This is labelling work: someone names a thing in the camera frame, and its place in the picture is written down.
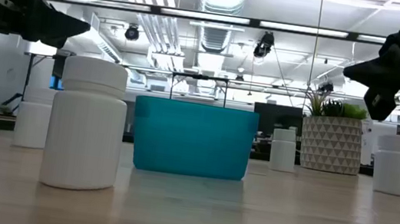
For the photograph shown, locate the white triangle-patterned plant pot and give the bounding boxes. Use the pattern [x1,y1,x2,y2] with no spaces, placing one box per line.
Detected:
[296,112,367,177]

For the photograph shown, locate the thin black metal frame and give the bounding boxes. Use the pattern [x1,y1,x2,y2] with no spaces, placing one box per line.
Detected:
[168,71,230,108]

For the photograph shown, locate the silver ceiling air duct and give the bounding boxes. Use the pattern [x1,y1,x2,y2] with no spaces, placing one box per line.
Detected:
[188,0,250,56]

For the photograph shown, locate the black ceiling spotlight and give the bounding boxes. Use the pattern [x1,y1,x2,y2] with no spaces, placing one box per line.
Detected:
[124,22,142,43]
[252,29,277,61]
[320,81,336,94]

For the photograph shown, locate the dark computer monitor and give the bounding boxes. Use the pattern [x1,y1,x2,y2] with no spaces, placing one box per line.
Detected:
[251,101,306,140]

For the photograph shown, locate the white pill bottle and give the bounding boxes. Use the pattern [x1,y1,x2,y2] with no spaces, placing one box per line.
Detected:
[267,127,300,175]
[38,52,134,196]
[12,84,58,152]
[369,131,400,197]

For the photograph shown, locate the black workstation stand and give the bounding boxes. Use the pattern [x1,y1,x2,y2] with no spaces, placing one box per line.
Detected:
[21,50,67,91]

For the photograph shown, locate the thin hanging cable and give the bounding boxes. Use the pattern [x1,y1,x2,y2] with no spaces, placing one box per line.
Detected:
[306,0,324,100]

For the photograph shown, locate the green succulent plant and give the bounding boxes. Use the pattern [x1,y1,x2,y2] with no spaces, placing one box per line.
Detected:
[302,85,370,123]

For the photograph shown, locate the teal plastic basket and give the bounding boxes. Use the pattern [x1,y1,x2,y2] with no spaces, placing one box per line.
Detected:
[126,94,261,184]

